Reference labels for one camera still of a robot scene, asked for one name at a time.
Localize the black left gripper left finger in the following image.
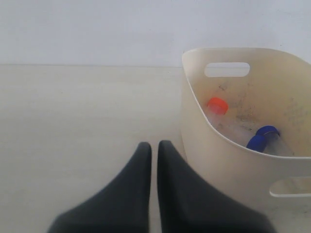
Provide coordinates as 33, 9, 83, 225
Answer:
48, 142, 152, 233

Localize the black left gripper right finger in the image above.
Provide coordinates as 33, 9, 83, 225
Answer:
156, 140, 245, 233

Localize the orange-capped clear tube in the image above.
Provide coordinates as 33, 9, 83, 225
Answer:
205, 97, 229, 127

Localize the blue-capped clear tube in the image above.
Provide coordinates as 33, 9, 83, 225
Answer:
256, 125, 294, 157

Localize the cream plastic bin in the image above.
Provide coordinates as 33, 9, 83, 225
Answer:
181, 48, 311, 233

